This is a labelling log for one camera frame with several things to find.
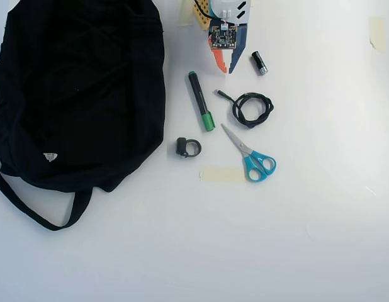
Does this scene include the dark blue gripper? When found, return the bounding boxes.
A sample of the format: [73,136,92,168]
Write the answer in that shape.
[208,23,249,75]

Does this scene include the small black ring clip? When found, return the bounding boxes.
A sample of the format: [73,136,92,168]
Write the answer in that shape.
[176,137,202,159]

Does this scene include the black fabric bag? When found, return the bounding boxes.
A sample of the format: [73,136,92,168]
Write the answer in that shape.
[0,0,167,232]

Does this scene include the small black battery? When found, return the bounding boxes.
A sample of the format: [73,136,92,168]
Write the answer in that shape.
[251,50,269,76]

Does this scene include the black marker with green cap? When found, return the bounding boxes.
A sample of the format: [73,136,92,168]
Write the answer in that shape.
[187,70,217,132]

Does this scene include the yellow perforated base block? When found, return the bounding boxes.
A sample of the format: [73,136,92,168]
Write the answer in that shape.
[192,0,220,31]

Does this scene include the narrow masking tape strip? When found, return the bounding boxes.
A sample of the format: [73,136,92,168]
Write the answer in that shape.
[178,0,193,27]

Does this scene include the long masking tape strip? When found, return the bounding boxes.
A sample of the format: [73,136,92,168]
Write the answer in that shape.
[199,167,247,183]

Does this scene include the torn masking tape strip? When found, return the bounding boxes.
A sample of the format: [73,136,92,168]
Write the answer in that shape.
[368,16,387,53]

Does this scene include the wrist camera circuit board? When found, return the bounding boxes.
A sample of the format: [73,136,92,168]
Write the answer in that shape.
[208,24,238,51]

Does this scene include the thin black camera cable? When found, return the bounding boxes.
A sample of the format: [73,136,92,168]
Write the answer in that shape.
[193,0,227,25]

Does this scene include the black braided USB cable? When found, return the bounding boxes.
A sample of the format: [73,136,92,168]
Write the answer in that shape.
[215,89,275,130]

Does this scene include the scissors with blue handles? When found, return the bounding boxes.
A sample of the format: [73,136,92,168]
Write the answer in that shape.
[220,123,277,183]

